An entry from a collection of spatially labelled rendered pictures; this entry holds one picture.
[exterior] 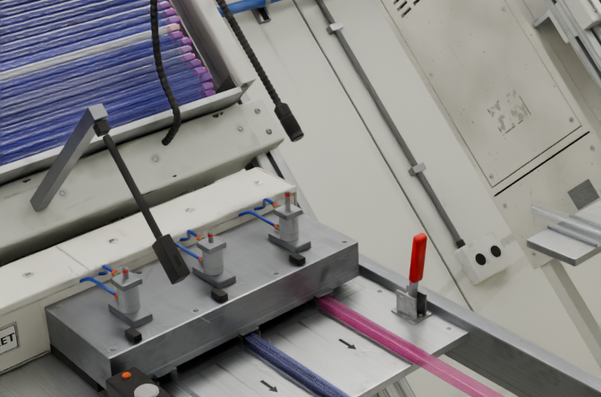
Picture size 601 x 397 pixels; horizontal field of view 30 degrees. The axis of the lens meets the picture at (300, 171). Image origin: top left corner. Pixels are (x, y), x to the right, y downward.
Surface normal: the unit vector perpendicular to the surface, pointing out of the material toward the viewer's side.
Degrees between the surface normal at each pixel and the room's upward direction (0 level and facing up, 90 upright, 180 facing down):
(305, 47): 90
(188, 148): 90
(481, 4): 90
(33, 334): 134
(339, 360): 44
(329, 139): 90
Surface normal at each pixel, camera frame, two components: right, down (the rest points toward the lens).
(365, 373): -0.04, -0.90
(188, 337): 0.65, 0.30
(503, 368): -0.76, 0.31
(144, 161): 0.43, -0.41
